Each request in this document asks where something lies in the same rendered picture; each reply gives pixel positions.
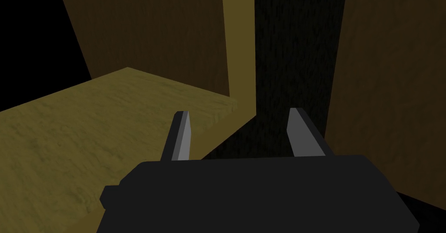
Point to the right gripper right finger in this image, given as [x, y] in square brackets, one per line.
[304, 135]

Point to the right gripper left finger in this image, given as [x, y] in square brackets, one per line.
[180, 139]

